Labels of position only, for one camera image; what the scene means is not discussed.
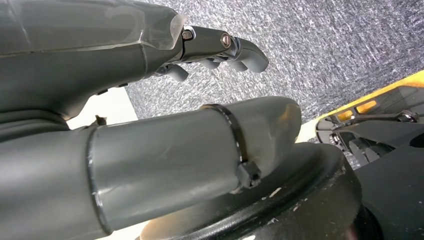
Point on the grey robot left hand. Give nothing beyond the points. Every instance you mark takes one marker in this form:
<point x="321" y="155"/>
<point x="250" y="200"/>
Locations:
<point x="82" y="59"/>

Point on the white board panel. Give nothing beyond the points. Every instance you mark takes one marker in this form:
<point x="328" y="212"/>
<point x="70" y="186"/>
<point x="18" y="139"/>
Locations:
<point x="109" y="106"/>

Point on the yellow floor plate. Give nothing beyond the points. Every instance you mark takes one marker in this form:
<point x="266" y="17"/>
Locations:
<point x="414" y="78"/>

